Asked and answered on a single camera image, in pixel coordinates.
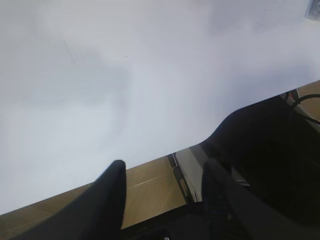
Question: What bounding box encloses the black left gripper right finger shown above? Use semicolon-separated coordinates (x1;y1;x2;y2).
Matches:
201;159;320;240

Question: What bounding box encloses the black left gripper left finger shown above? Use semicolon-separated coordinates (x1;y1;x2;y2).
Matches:
15;160;127;240

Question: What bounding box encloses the white table leg frame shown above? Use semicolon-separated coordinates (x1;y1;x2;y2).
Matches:
168;144;250;203

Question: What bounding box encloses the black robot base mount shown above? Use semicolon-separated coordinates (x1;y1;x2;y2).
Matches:
200;96;320;227

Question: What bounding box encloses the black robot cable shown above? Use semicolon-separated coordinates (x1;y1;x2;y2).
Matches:
291;93;320;123

